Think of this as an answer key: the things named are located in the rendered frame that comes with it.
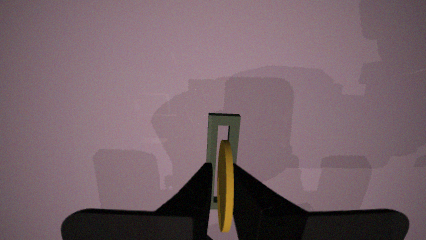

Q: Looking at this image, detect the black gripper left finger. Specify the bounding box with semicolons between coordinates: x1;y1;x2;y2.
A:
61;163;213;240

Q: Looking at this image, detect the gold coin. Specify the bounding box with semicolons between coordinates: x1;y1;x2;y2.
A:
217;140;234;232

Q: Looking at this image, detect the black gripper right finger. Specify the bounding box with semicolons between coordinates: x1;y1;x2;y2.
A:
233;163;409;240

